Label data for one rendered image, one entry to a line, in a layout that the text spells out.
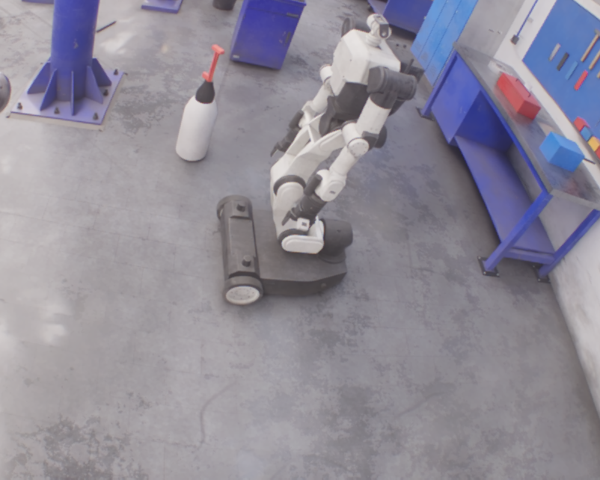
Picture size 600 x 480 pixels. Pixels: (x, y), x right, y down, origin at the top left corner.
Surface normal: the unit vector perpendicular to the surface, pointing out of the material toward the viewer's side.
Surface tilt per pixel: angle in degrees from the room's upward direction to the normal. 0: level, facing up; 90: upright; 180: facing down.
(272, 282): 90
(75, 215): 0
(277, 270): 0
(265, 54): 90
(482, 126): 90
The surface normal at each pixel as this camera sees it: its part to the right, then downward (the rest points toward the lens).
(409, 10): 0.06, 0.73
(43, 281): 0.30, -0.66
